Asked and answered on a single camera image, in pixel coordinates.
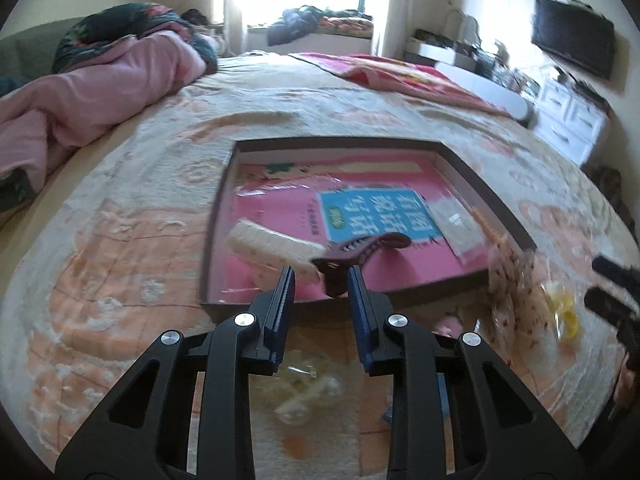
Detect blue plastic jewelry box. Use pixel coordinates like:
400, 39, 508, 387
381, 373, 450, 425

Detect yellow hair clip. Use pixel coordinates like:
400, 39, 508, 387
542, 281, 579, 342

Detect pink fluffy hair clip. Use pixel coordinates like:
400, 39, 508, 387
432, 314, 464, 339

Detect spotted sheer fabric bow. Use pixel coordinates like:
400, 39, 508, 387
488, 237, 550, 364

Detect dark red hair claw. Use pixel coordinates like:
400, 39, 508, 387
311, 232, 411, 298

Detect clear plastic packet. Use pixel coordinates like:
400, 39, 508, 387
426, 195, 489, 266

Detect white drawer cabinet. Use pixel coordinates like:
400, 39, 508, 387
529, 79, 610, 168

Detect brown cardboard tray box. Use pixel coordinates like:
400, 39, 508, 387
198, 136, 536, 320

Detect cream white hair clip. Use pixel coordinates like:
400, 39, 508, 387
226, 219, 326, 292

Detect beige patterned bed cover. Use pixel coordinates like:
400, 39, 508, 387
1, 54, 639, 467

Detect pink book blue label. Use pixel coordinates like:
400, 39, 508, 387
201, 153, 488, 306

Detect white desk with clutter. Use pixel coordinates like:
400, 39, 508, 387
404, 9, 533, 127

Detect red pink floral blanket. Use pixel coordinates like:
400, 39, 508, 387
291, 52, 510, 117

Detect pink quilt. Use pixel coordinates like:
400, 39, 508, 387
1, 30, 207, 194

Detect dark floral blanket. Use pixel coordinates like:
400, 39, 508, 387
52, 2, 218, 74

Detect green sofa headboard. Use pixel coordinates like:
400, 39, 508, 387
0, 18, 81, 96

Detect dark clothes on windowsill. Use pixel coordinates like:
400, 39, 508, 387
267, 6, 373, 47

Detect black wall television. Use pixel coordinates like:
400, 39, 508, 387
532, 0, 616, 80

